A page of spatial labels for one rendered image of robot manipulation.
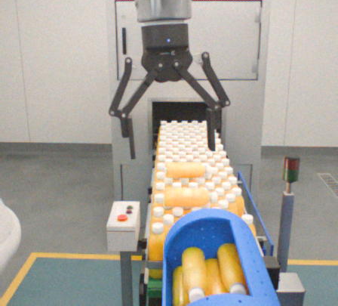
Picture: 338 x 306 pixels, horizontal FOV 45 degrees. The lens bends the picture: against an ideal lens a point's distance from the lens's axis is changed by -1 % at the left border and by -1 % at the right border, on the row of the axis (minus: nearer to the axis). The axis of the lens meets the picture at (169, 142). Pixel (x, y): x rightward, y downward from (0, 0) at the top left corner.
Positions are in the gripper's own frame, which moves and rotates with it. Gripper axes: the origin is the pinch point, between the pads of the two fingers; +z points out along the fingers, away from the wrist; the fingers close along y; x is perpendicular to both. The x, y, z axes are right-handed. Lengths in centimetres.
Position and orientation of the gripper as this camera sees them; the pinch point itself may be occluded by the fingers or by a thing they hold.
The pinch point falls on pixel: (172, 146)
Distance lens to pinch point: 69.8
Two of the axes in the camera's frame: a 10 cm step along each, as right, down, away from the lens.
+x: 1.3, 2.3, -9.6
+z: 0.6, 9.7, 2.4
